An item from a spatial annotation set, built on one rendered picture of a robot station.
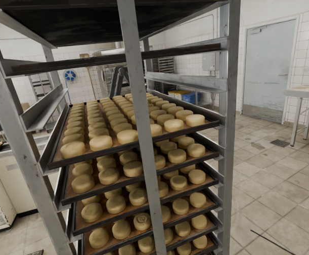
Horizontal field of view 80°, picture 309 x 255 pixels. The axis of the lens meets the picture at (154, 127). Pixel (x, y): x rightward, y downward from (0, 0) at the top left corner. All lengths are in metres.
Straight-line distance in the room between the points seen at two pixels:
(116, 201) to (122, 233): 0.09
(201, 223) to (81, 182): 0.41
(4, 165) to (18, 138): 2.27
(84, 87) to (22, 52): 1.81
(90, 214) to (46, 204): 0.12
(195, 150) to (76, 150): 0.30
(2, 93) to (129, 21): 0.24
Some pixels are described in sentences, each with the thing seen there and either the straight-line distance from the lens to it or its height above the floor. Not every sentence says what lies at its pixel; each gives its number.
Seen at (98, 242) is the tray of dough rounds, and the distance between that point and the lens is 0.58.
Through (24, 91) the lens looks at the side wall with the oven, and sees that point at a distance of 6.59.
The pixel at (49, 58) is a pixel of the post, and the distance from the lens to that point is 0.98.
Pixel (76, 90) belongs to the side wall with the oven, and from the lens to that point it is 6.59.
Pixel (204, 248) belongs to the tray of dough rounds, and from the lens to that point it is 0.78.
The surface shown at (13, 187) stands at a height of 0.46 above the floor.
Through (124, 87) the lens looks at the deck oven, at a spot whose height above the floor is 0.91.
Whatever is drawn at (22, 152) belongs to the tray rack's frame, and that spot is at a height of 1.54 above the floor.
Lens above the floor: 1.67
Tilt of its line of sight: 21 degrees down
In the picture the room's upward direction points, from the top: 7 degrees counter-clockwise
